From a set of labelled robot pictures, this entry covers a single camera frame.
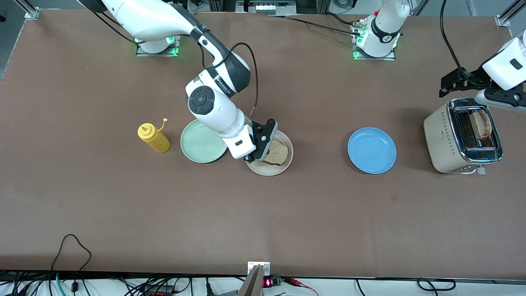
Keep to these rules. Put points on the light green plate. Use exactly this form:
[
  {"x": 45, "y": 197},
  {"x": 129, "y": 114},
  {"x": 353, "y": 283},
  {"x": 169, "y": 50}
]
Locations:
[{"x": 197, "y": 146}]

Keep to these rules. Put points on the beige plate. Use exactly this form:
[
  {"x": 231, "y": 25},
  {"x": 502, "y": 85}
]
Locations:
[{"x": 271, "y": 169}]

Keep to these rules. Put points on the grey camera mount bar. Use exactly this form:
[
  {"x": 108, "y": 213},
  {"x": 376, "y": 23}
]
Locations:
[{"x": 251, "y": 285}]

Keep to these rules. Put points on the silver camera mount bracket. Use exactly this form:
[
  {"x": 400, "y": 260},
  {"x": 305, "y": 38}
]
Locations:
[{"x": 265, "y": 268}]

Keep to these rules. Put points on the silver power strip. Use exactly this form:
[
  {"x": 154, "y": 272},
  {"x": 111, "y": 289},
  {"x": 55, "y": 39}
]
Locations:
[{"x": 267, "y": 7}]

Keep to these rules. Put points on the beige chrome toaster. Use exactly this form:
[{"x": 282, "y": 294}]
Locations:
[{"x": 441, "y": 139}]

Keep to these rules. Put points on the red clip lead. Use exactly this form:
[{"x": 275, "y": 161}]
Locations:
[{"x": 296, "y": 281}]

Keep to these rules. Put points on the yellow mustard squeeze bottle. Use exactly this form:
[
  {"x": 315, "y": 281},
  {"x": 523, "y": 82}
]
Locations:
[{"x": 155, "y": 140}]

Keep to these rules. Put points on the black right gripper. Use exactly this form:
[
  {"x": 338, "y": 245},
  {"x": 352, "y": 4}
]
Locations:
[{"x": 247, "y": 158}]

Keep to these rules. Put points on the black power plug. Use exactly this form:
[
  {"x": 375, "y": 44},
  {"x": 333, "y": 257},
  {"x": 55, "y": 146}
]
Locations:
[{"x": 208, "y": 290}]

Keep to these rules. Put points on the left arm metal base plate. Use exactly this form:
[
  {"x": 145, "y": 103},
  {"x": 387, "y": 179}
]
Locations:
[{"x": 376, "y": 58}]

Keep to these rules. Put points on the red display electronics module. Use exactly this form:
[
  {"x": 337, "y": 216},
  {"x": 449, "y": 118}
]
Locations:
[{"x": 268, "y": 283}]

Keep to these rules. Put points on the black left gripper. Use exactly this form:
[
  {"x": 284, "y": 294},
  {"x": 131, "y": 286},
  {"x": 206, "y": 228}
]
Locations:
[{"x": 471, "y": 79}]

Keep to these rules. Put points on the brown bread slice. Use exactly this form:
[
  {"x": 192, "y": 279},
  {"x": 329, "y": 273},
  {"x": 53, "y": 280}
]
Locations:
[
  {"x": 277, "y": 153},
  {"x": 481, "y": 123}
]

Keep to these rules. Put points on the blue plate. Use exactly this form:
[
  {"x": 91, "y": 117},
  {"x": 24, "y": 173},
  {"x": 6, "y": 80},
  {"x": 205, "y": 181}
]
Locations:
[{"x": 372, "y": 150}]

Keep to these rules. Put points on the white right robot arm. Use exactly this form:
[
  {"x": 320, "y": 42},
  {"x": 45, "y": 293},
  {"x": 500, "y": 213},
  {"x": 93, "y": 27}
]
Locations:
[{"x": 213, "y": 111}]

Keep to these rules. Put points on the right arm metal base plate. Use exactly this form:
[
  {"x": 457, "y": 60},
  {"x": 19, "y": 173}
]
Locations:
[{"x": 158, "y": 54}]

